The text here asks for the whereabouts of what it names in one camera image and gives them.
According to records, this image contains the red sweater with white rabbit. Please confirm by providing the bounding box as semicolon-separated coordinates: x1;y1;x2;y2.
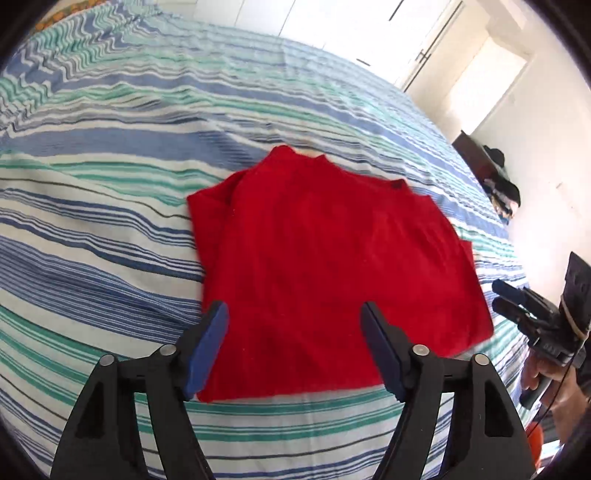
187;146;494;403

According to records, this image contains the pile of clothes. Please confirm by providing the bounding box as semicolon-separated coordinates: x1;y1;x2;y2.
483;145;521;225

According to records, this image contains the person's right hand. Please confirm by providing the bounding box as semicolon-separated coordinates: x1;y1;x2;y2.
521;350;589;444

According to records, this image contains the orange red blanket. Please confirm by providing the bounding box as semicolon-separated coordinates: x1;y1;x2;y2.
527;428;544;469

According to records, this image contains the dark wooden nightstand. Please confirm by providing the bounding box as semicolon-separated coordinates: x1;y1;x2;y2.
452;130;505;184

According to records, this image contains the blue green striped bedspread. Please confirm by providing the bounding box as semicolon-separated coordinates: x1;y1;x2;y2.
1;1;527;476

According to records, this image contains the white built-in wardrobe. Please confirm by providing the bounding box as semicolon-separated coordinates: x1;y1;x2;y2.
157;0;463;89

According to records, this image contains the black right camera block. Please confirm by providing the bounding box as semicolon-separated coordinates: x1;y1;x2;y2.
559;252;590;348

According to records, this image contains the thin black cable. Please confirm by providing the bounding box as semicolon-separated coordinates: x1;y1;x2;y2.
526;340;591;439

